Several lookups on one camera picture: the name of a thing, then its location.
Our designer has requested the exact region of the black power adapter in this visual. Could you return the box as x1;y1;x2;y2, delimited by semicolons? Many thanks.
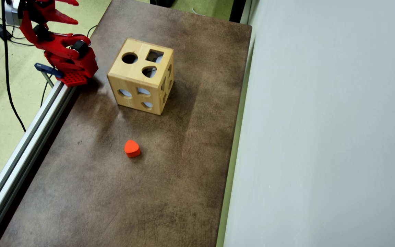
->
0;24;13;41

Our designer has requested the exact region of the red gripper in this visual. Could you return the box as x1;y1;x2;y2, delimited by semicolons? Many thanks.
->
19;0;80;26

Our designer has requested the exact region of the orange rounded triangle block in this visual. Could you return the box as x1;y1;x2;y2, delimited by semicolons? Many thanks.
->
124;140;141;158

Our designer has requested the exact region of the wooden shape sorter box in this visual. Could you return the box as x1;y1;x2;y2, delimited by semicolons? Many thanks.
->
107;38;175;116

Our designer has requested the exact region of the black box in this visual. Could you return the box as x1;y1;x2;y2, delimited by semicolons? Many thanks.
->
149;0;176;8

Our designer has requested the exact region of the black furniture leg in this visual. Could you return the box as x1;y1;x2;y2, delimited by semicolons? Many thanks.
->
229;0;247;23

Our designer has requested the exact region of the aluminium profile rail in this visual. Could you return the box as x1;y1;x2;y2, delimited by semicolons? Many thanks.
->
0;81;78;247

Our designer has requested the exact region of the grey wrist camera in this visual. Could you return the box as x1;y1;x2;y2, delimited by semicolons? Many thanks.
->
4;0;21;26

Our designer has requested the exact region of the blue clamp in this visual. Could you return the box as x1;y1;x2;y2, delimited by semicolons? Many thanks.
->
35;63;64;88

